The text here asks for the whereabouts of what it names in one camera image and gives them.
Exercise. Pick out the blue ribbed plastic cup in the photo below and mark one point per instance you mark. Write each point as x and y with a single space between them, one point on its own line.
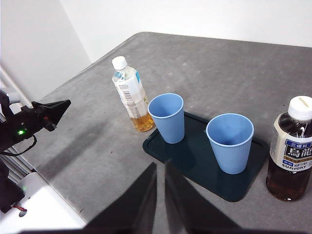
170 131
231 158

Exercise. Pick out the white slanted bar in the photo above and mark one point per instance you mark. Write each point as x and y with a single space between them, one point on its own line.
14 84

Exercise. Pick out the grey aluminium rail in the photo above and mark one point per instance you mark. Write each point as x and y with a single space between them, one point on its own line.
17 168

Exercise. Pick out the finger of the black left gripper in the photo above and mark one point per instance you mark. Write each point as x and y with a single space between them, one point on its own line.
54 109

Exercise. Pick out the pale grey left wrist camera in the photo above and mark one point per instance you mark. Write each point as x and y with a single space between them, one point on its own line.
14 97

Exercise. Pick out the dark blue plastic tray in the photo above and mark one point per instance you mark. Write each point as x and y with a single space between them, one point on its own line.
202 170

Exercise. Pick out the dark tea bottle beige label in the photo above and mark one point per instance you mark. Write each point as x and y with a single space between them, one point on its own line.
287 175

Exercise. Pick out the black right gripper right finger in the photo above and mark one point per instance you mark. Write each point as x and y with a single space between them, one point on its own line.
190 209

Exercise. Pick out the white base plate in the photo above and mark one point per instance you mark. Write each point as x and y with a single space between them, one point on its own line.
48 209

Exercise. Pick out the yellow tea bottle white label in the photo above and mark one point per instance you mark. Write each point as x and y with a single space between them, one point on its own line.
131 95

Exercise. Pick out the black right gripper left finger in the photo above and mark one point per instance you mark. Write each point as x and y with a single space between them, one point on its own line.
131 212

